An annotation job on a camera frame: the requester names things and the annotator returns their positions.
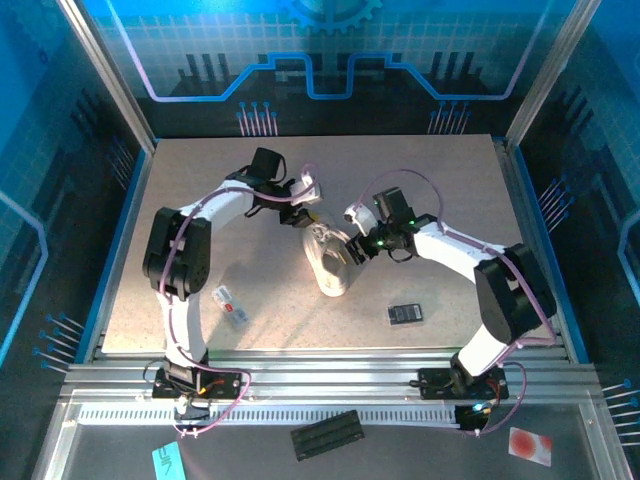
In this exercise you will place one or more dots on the white shoelace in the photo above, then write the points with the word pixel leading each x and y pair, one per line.
pixel 320 232

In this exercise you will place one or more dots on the white canvas shoe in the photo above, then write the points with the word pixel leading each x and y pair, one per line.
pixel 330 282

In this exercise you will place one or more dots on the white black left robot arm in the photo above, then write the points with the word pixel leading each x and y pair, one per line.
pixel 175 255

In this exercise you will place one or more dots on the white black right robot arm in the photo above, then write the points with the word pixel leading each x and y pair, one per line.
pixel 510 295

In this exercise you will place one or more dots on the black clear-lidded case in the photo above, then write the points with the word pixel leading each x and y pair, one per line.
pixel 406 315

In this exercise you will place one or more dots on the black ridged block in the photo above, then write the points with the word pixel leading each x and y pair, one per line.
pixel 327 435

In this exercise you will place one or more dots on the black controller board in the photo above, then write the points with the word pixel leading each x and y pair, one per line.
pixel 470 420

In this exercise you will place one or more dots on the white connector block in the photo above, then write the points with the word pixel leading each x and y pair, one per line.
pixel 192 412

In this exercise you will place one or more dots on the white card red circle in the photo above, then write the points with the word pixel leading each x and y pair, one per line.
pixel 530 446

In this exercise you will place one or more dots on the teal card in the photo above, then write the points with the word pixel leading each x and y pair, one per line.
pixel 167 462

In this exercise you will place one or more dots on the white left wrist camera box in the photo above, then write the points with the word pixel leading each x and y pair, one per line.
pixel 306 189

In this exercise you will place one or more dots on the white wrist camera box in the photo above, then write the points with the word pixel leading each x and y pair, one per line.
pixel 306 189
pixel 364 217

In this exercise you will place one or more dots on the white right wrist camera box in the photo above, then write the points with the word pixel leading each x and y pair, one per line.
pixel 364 217

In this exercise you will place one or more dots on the aluminium front frame rail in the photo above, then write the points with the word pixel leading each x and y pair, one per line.
pixel 325 370

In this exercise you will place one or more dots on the aluminium side rail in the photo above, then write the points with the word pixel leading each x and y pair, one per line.
pixel 517 200

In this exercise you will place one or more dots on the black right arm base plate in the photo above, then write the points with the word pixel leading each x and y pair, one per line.
pixel 432 385

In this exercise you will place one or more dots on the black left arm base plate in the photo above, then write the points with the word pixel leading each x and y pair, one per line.
pixel 225 385

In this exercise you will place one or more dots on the aluminium corner post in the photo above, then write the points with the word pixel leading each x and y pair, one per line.
pixel 111 75
pixel 549 75

